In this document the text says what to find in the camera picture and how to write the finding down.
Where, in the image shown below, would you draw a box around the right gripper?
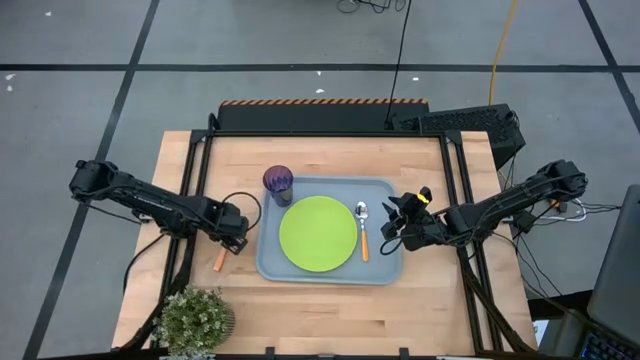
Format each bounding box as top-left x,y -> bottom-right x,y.
379,196 -> 449,252

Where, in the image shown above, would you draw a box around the spoon with orange handle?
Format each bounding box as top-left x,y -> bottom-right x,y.
354,201 -> 371,263

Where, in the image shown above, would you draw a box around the purple plastic cup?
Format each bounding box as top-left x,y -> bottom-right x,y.
262,164 -> 295,208

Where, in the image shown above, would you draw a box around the grey plastic tray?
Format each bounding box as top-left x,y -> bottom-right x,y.
255,174 -> 404,286

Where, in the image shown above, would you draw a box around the green plate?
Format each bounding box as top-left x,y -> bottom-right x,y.
278,195 -> 359,274

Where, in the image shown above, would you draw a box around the small potted plant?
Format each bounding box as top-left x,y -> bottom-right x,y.
152,284 -> 236,360

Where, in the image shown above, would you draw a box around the black perforated computer case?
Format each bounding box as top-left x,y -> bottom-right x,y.
389,103 -> 526,171

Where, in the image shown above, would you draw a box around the black mat with striped edge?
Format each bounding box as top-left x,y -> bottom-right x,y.
217,98 -> 430,134

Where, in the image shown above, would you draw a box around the grey laptop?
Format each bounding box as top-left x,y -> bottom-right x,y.
579,183 -> 640,360

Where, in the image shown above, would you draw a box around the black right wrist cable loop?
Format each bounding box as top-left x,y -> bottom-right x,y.
378,232 -> 419,257

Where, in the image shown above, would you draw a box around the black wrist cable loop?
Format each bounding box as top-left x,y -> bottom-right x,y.
221,191 -> 263,232
378,232 -> 419,257

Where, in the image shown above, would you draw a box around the black left wrist cable loop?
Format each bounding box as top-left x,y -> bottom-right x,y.
221,191 -> 263,232

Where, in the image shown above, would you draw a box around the black metal table frame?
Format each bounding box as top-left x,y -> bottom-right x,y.
112,113 -> 539,359

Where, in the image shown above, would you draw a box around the black cable beside table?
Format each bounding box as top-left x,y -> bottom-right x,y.
122,230 -> 169,296

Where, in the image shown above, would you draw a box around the long black floor cable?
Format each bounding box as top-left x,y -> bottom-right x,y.
383,0 -> 414,129

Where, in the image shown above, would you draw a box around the white cable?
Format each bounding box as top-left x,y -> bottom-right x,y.
542,197 -> 589,223

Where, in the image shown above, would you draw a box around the tangled black cables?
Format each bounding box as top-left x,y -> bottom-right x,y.
335,0 -> 407,15

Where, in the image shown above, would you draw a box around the yellow cable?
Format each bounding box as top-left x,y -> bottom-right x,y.
488,0 -> 521,106

